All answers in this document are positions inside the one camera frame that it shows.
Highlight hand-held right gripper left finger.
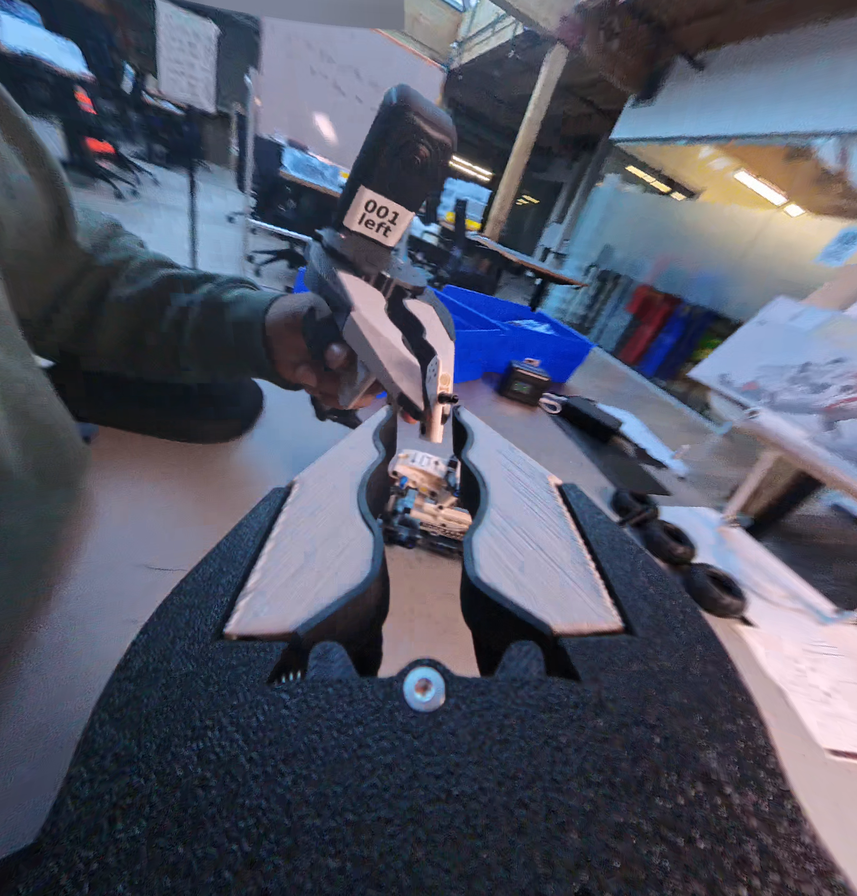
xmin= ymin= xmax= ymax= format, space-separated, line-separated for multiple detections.
xmin=223 ymin=412 xmax=393 ymax=659

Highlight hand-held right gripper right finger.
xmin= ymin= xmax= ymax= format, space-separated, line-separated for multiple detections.
xmin=457 ymin=406 xmax=628 ymax=642

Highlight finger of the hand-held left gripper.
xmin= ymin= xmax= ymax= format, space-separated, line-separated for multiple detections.
xmin=338 ymin=280 xmax=432 ymax=424
xmin=398 ymin=292 xmax=460 ymax=445

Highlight white and red lego subassembly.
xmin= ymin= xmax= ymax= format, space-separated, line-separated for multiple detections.
xmin=381 ymin=406 xmax=477 ymax=551

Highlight black knobby lego tire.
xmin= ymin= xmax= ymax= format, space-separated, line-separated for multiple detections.
xmin=678 ymin=560 xmax=750 ymax=621
xmin=639 ymin=517 xmax=700 ymax=568
xmin=610 ymin=486 xmax=662 ymax=527

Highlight person's left forearm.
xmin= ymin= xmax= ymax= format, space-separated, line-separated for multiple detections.
xmin=30 ymin=203 xmax=282 ymax=390

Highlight lego instruction booklet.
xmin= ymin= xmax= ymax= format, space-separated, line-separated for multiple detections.
xmin=688 ymin=287 xmax=857 ymax=438

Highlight person's left hand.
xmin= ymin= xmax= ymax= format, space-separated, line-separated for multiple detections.
xmin=264 ymin=292 xmax=371 ymax=414

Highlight large whiteboard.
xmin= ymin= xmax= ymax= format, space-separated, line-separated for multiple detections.
xmin=251 ymin=17 xmax=446 ymax=176

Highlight blue plastic storage bin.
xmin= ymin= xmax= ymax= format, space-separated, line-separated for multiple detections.
xmin=436 ymin=285 xmax=597 ymax=389

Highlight black digital timer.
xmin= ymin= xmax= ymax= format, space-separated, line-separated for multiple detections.
xmin=498 ymin=359 xmax=553 ymax=408

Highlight wooden pillar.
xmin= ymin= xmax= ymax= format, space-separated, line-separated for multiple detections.
xmin=481 ymin=40 xmax=571 ymax=243

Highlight small white paper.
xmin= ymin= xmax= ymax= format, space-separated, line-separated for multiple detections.
xmin=597 ymin=404 xmax=686 ymax=473

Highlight stacked red and blue crates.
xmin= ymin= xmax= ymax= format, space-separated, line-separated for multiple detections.
xmin=615 ymin=283 xmax=726 ymax=382

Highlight small flip chart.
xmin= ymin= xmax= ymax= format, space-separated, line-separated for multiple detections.
xmin=155 ymin=0 xmax=222 ymax=117

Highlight white book stand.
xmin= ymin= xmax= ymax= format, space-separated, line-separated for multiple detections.
xmin=713 ymin=406 xmax=857 ymax=627

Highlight black office chair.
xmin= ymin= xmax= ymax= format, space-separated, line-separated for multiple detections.
xmin=58 ymin=84 xmax=145 ymax=200

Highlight person's green sweatshirt torso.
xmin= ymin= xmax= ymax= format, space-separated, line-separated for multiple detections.
xmin=0 ymin=63 xmax=100 ymax=694

